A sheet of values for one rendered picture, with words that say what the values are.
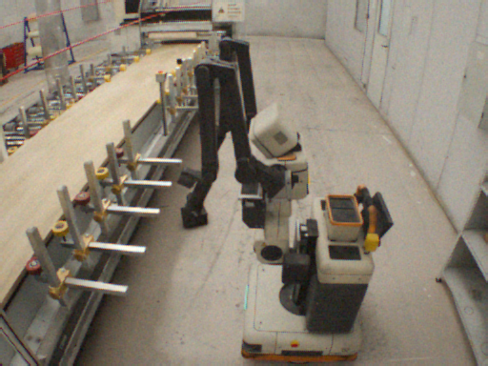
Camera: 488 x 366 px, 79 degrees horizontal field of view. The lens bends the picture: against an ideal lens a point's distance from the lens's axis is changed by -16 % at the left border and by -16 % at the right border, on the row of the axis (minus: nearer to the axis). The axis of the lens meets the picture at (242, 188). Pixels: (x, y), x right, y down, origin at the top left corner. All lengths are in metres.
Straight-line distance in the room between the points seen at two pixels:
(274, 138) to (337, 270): 0.62
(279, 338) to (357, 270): 0.60
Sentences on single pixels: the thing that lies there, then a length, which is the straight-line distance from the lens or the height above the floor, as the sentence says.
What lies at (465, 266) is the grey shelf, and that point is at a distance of 2.91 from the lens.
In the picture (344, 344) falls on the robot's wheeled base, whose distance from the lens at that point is 1.97.
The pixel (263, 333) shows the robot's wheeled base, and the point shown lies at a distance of 1.90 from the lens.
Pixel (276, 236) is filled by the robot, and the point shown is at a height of 0.83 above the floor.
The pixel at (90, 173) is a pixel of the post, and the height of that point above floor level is 1.08.
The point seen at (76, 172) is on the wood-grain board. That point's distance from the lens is 2.12.
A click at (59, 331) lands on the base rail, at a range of 1.55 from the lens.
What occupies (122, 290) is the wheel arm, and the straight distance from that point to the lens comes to 1.41.
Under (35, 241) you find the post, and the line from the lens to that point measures 1.34.
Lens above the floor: 1.87
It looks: 33 degrees down
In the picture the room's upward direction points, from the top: 1 degrees clockwise
